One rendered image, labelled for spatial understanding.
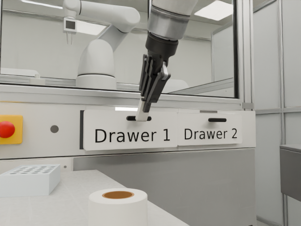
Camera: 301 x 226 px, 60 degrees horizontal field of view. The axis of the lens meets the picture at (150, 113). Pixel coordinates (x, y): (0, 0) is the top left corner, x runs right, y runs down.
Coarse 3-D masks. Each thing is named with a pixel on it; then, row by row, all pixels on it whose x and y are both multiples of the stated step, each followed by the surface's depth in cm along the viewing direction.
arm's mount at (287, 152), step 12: (288, 144) 49; (300, 144) 48; (288, 156) 46; (300, 156) 42; (288, 168) 46; (300, 168) 42; (288, 180) 46; (300, 180) 42; (288, 192) 46; (300, 192) 42
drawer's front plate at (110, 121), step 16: (96, 112) 71; (112, 112) 73; (128, 112) 75; (160, 112) 80; (96, 128) 71; (112, 128) 73; (128, 128) 75; (144, 128) 77; (160, 128) 79; (176, 128) 82; (96, 144) 71; (112, 144) 73; (128, 144) 75; (144, 144) 77; (160, 144) 79; (176, 144) 82
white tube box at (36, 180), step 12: (24, 168) 55; (36, 168) 54; (48, 168) 54; (0, 180) 45; (12, 180) 45; (24, 180) 46; (36, 180) 46; (48, 180) 46; (0, 192) 45; (12, 192) 45; (24, 192) 46; (36, 192) 46; (48, 192) 46
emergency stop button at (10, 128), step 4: (0, 124) 60; (4, 124) 61; (8, 124) 61; (12, 124) 62; (0, 128) 60; (4, 128) 60; (8, 128) 61; (12, 128) 61; (0, 132) 60; (4, 132) 60; (8, 132) 61; (12, 132) 61; (0, 136) 60; (4, 136) 61; (8, 136) 61
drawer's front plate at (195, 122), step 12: (180, 120) 88; (192, 120) 90; (204, 120) 92; (228, 120) 97; (240, 120) 99; (180, 132) 88; (192, 132) 90; (216, 132) 94; (228, 132) 97; (240, 132) 99; (180, 144) 87; (192, 144) 89; (204, 144) 92
